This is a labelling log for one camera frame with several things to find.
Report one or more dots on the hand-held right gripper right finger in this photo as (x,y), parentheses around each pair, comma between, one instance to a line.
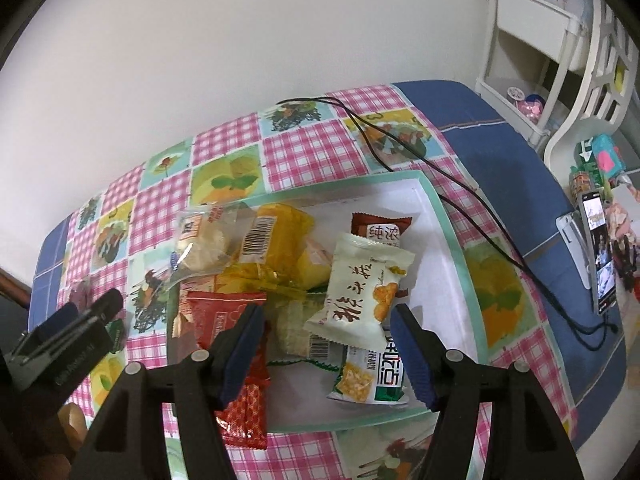
(415,355)

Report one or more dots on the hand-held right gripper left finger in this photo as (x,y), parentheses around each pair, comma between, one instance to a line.
(242,355)

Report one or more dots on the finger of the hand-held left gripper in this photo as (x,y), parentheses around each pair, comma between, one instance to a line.
(106,305)
(56,324)

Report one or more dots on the red flower snack packet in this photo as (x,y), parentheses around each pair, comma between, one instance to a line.
(222,317)

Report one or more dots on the orange-red snack packet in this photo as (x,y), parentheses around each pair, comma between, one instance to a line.
(245,405)

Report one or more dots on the white green cracker packet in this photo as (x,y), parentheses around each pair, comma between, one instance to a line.
(370,382)

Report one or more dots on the clear cracker packet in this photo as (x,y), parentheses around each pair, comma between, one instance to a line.
(295,330)

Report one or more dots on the white snack packet orange print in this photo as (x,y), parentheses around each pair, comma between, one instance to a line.
(360,292)

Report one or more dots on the teal cardboard tray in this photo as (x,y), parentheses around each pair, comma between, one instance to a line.
(430,255)

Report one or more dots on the yellow cake packet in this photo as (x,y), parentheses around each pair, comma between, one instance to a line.
(315,266)

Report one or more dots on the clear steamed cake packet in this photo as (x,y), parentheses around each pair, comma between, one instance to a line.
(205,240)

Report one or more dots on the yellow snack packet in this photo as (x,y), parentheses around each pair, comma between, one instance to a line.
(280,230)

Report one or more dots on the brown snack packet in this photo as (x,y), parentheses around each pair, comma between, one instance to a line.
(380,227)

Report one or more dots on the person's left hand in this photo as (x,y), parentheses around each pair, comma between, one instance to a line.
(65,430)

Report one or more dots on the white phone stand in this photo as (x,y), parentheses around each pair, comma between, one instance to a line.
(570,240)

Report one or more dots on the smartphone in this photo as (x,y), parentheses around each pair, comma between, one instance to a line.
(597,260)

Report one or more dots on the pink checkered printed tablecloth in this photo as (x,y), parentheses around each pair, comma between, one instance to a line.
(295,152)

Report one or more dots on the dark plush figure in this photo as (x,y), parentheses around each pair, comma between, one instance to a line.
(627,250)

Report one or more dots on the blue bedsheet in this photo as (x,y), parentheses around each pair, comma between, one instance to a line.
(500,125)

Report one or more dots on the teal pink toy box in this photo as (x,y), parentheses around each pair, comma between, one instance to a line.
(600,155)

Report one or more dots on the pink small object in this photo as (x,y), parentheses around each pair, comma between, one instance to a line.
(532,105)

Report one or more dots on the wooden bed frame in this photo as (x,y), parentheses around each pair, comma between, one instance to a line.
(12,285)

